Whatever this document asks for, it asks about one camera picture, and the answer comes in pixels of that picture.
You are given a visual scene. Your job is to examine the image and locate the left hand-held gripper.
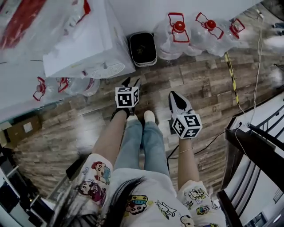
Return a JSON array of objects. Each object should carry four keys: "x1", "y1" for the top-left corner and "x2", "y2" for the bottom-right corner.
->
[{"x1": 114, "y1": 77, "x2": 142, "y2": 116}]

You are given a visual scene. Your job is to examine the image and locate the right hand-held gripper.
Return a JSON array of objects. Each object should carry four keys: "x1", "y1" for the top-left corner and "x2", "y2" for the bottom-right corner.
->
[{"x1": 169, "y1": 91, "x2": 203, "y2": 140}]

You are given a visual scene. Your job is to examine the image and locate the white water dispenser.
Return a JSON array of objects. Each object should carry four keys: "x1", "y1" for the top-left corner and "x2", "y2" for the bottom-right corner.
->
[{"x1": 42, "y1": 0, "x2": 136, "y2": 79}]

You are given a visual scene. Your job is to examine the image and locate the person's right forearm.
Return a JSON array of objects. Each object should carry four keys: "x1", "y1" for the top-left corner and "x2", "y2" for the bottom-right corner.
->
[{"x1": 177, "y1": 137, "x2": 200, "y2": 190}]

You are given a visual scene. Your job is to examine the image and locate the person's left forearm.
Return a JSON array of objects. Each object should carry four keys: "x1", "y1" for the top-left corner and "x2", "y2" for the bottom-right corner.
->
[{"x1": 92, "y1": 110, "x2": 130, "y2": 160}]

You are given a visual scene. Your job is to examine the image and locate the large wrapped water jug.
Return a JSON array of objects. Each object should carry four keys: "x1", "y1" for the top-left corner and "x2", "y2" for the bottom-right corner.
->
[{"x1": 0, "y1": 0, "x2": 92, "y2": 57}]

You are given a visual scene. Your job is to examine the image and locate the person's white right shoe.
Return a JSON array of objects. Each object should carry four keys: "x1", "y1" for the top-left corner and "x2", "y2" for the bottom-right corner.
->
[{"x1": 143, "y1": 110, "x2": 156, "y2": 124}]

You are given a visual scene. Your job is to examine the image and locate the black wristband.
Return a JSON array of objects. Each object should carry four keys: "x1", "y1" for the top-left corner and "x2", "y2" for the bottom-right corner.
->
[{"x1": 110, "y1": 107, "x2": 132, "y2": 122}]

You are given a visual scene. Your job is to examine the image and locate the black bin with white rim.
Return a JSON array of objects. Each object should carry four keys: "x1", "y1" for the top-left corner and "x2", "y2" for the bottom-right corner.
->
[{"x1": 128, "y1": 32, "x2": 158, "y2": 67}]

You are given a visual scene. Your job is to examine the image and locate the light blue jeans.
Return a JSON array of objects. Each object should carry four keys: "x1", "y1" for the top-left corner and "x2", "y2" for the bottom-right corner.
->
[{"x1": 113, "y1": 119, "x2": 171, "y2": 178}]

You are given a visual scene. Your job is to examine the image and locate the yellow black striped tape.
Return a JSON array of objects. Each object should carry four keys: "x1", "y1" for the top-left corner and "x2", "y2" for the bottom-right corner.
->
[{"x1": 224, "y1": 52, "x2": 240, "y2": 105}]

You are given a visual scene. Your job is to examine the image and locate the white cartoon print shirt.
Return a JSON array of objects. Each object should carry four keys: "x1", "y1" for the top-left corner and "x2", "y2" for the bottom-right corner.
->
[{"x1": 50, "y1": 153, "x2": 227, "y2": 227}]

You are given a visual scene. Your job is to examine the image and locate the black bag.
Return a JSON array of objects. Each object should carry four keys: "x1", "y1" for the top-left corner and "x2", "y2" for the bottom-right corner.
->
[{"x1": 65, "y1": 157, "x2": 86, "y2": 180}]

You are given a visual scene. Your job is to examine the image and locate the glass door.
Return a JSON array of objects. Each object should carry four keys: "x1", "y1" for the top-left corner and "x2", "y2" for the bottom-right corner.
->
[{"x1": 0, "y1": 99, "x2": 64, "y2": 125}]

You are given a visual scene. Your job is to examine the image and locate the cardboard box with white label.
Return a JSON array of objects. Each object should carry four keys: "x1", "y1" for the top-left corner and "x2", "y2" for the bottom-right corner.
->
[{"x1": 0, "y1": 115, "x2": 43, "y2": 149}]

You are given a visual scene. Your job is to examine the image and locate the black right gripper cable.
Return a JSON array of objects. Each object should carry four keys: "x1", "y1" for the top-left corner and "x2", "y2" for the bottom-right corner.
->
[{"x1": 166, "y1": 130, "x2": 227, "y2": 160}]

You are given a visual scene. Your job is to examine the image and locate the black frame table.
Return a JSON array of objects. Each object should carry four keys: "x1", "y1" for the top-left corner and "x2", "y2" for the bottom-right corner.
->
[{"x1": 217, "y1": 90, "x2": 284, "y2": 227}]

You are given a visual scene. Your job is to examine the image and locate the white charger cable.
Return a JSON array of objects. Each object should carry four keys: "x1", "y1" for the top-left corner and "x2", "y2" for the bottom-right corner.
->
[{"x1": 234, "y1": 8, "x2": 265, "y2": 130}]

